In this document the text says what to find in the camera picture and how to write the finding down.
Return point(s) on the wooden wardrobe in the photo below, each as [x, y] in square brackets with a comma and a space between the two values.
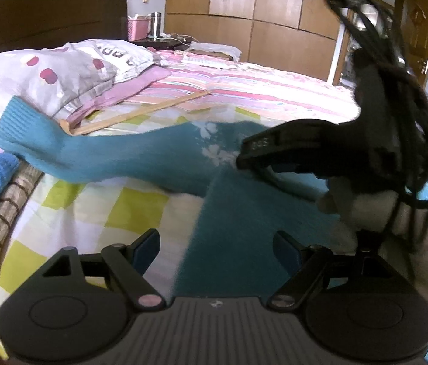
[259, 11]

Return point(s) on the brown wooden door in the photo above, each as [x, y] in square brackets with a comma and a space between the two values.
[415, 26]

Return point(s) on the steel flask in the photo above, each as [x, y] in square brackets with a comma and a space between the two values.
[156, 24]

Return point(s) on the grey dotted pillow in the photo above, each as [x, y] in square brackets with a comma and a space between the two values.
[65, 72]

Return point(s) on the teal knitted sweater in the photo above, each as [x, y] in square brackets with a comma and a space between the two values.
[233, 213]

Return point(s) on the pink pillow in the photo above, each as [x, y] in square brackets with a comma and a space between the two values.
[130, 87]

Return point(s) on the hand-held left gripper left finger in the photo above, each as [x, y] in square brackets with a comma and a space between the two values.
[148, 246]

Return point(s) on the dark nightstand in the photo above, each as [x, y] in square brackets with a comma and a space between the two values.
[164, 42]

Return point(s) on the pink striped quilt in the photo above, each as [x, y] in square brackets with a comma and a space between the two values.
[274, 83]

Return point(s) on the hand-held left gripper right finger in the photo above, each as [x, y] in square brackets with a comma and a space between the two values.
[285, 251]

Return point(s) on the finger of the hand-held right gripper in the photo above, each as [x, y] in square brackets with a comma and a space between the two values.
[301, 175]
[290, 140]

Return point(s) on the person's right hand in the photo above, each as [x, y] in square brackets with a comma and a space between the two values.
[354, 205]

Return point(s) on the pink storage box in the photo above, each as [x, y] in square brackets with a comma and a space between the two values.
[138, 28]

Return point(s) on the wooden stick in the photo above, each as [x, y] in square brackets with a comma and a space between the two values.
[138, 112]

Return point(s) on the yellow green checkered bed sheet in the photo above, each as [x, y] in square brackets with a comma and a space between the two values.
[96, 205]

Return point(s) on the dark wooden headboard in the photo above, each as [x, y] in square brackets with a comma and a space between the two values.
[43, 7]

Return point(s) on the folded grey white cloth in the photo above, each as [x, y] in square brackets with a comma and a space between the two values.
[216, 49]

